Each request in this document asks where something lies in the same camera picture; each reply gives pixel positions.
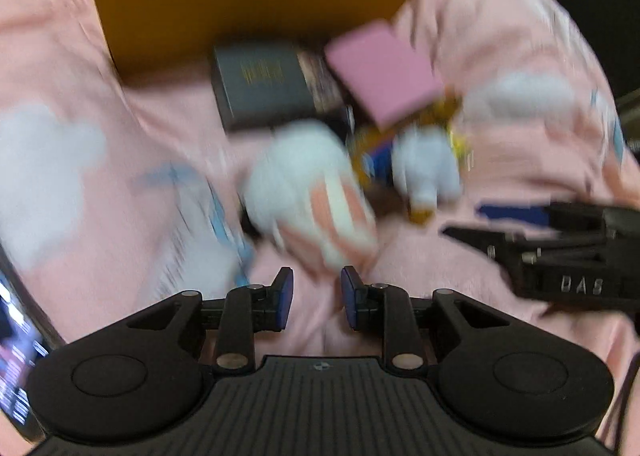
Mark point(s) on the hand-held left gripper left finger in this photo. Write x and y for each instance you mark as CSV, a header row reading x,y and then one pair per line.
x,y
283,297

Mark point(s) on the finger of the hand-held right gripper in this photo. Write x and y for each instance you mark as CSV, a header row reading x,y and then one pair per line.
x,y
490,246
520,215

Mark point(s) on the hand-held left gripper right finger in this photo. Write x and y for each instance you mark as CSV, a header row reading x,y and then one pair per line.
x,y
350,297

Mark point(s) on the white duck plush toy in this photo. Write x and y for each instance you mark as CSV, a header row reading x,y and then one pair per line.
x,y
425,165

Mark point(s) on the white pink-striped popcorn plush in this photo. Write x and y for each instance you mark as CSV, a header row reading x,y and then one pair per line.
x,y
310,191

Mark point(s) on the orange cardboard box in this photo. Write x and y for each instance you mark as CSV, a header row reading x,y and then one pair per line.
x,y
240,20

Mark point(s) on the pink box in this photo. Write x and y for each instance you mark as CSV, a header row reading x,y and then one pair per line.
x,y
385,73

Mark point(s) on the pink cloud-print blanket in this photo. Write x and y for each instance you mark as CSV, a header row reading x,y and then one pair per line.
x,y
100,216

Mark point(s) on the dark grey box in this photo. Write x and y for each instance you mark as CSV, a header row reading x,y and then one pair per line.
x,y
265,80

